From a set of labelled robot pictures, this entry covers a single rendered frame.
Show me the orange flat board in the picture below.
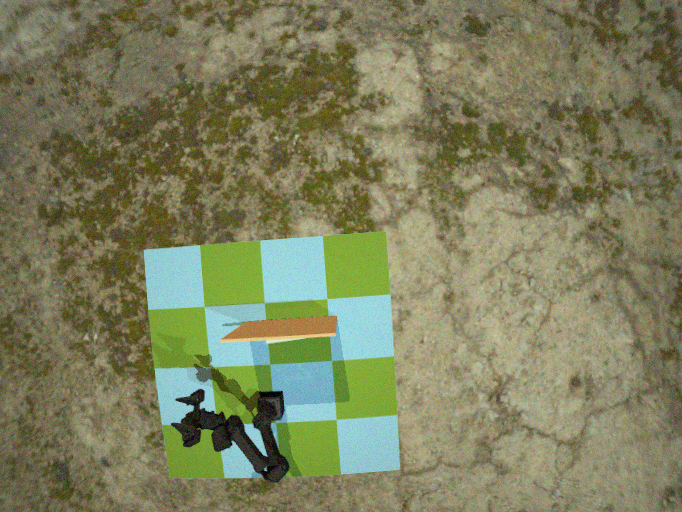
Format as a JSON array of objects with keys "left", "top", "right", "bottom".
[{"left": 220, "top": 316, "right": 337, "bottom": 343}]

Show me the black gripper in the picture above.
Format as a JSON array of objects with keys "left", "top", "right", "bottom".
[{"left": 171, "top": 389, "right": 217, "bottom": 448}]

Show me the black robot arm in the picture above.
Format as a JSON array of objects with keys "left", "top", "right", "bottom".
[{"left": 208, "top": 402, "right": 290, "bottom": 483}]

